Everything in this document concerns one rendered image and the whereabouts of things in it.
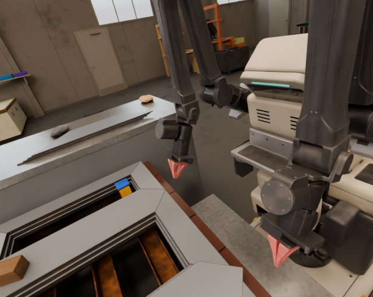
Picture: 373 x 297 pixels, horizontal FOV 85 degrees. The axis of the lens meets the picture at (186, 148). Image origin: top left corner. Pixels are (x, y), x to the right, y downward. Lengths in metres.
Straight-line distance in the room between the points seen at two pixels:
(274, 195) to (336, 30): 0.24
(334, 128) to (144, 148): 1.01
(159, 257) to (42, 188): 0.66
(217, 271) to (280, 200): 0.36
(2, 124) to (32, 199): 5.29
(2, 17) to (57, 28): 1.32
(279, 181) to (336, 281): 1.06
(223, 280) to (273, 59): 0.60
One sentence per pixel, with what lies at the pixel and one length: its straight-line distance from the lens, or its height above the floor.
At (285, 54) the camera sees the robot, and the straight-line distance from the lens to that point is 0.62.
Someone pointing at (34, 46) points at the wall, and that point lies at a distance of 8.43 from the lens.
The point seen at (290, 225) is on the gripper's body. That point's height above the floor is 1.10.
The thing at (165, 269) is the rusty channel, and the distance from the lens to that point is 0.92.
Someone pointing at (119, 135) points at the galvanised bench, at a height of 1.04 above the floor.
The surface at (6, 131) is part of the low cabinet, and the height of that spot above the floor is 0.26.
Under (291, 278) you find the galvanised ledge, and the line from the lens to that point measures 0.88.
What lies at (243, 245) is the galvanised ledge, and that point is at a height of 0.68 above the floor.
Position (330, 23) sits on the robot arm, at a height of 1.42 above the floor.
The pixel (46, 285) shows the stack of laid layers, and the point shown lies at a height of 0.83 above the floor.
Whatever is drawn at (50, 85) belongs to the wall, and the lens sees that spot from 8.43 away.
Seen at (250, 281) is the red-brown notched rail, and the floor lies 0.83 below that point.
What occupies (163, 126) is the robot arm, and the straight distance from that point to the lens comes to 0.65.
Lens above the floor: 1.45
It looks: 29 degrees down
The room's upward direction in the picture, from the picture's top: 13 degrees counter-clockwise
